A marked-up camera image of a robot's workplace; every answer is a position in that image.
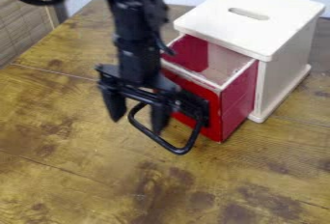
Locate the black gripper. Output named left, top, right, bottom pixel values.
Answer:
left=95, top=35, right=181, bottom=135

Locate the black metal drawer handle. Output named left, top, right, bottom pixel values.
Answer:
left=129, top=90, right=209, bottom=155

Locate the red wooden drawer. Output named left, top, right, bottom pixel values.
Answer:
left=163, top=35, right=258, bottom=143

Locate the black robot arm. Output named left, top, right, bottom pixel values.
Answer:
left=19, top=0, right=179, bottom=134

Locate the white wooden cabinet box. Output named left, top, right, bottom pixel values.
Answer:
left=174, top=0, right=325, bottom=123

